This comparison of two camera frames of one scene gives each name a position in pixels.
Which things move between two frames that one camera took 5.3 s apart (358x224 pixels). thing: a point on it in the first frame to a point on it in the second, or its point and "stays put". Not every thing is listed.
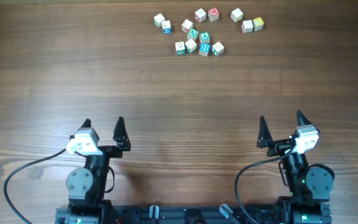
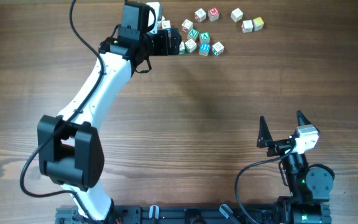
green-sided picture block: [180, 48] stays put
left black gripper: [119, 137] to [163, 49]
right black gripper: [265, 140] stays put
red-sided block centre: [187, 26] stays put
